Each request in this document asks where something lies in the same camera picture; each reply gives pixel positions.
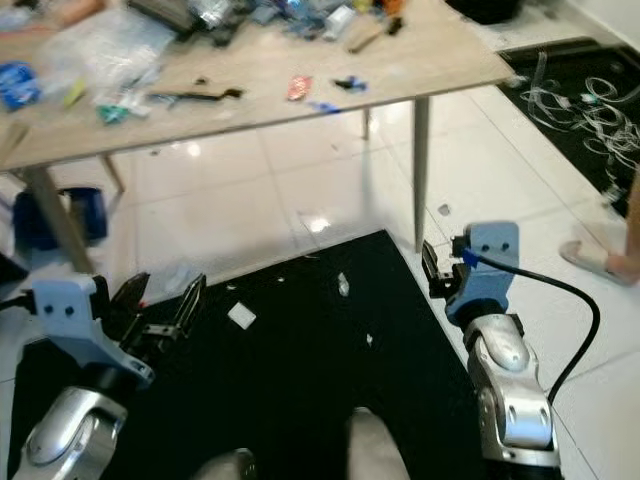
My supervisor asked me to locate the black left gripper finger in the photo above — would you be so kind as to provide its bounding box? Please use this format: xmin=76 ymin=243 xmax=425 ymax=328
xmin=112 ymin=272 xmax=151 ymax=313
xmin=143 ymin=275 xmax=208 ymax=339

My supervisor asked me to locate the blue rubbish bin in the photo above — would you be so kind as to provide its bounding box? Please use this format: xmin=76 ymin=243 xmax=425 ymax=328
xmin=14 ymin=185 xmax=108 ymax=253

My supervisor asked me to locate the square white paper scrap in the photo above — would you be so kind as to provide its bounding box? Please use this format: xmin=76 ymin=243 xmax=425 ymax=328
xmin=227 ymin=302 xmax=257 ymax=330

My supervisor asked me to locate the black floor mat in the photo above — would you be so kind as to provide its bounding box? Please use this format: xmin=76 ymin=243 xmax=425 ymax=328
xmin=498 ymin=38 xmax=640 ymax=217
xmin=6 ymin=229 xmax=489 ymax=480

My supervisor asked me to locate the beige slipper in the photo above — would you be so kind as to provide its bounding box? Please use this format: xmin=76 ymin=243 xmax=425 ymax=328
xmin=558 ymin=240 xmax=636 ymax=288

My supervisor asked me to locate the grey robot left leg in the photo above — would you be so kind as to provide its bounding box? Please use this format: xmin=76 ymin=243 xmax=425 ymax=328
xmin=193 ymin=447 xmax=258 ymax=480

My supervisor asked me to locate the grey robot leg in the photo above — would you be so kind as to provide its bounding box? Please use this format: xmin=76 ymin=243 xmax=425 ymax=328
xmin=193 ymin=447 xmax=258 ymax=480
xmin=345 ymin=406 xmax=413 ymax=480

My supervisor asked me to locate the person with bare legs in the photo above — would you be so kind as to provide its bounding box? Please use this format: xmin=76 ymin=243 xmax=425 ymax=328
xmin=560 ymin=162 xmax=640 ymax=287

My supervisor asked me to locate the small green object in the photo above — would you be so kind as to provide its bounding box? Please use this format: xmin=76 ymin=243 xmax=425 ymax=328
xmin=97 ymin=102 xmax=132 ymax=125

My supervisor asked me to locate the grey robot right leg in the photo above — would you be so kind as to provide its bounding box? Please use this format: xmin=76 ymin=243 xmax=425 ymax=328
xmin=345 ymin=406 xmax=413 ymax=480

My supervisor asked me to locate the small blue black object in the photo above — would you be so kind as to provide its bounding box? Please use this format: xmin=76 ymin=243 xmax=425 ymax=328
xmin=334 ymin=74 xmax=369 ymax=94

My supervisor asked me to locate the light wooden table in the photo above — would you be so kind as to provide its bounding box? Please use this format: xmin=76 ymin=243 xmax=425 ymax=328
xmin=0 ymin=0 xmax=517 ymax=278

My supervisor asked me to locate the small yellow object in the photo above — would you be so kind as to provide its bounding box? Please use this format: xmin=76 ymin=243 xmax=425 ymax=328
xmin=64 ymin=79 xmax=90 ymax=110

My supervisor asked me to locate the flat black tool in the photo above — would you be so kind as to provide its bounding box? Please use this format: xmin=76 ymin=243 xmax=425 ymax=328
xmin=148 ymin=86 xmax=247 ymax=103

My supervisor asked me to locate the red snack wrapper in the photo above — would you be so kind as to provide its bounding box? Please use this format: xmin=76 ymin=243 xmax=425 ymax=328
xmin=286 ymin=74 xmax=312 ymax=102

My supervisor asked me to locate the wooden block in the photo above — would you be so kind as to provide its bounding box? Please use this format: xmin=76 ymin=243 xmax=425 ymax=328
xmin=344 ymin=18 xmax=398 ymax=55

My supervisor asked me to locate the blue snack packet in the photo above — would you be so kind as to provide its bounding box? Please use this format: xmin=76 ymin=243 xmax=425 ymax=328
xmin=0 ymin=60 xmax=43 ymax=111

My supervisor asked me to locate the clear plastic bag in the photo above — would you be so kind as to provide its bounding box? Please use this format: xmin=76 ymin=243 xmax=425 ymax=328
xmin=48 ymin=8 xmax=178 ymax=97

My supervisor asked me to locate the grey box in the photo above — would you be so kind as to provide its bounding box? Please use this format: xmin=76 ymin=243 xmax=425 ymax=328
xmin=124 ymin=0 xmax=207 ymax=37

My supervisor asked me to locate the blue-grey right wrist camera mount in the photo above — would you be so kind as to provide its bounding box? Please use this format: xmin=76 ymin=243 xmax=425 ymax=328
xmin=450 ymin=221 xmax=522 ymax=327

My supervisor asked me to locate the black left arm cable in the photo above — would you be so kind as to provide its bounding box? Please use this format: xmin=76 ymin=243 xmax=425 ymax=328
xmin=0 ymin=290 xmax=41 ymax=313

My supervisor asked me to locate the white cable tangle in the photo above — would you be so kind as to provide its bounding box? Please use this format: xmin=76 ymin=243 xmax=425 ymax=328
xmin=523 ymin=55 xmax=640 ymax=201

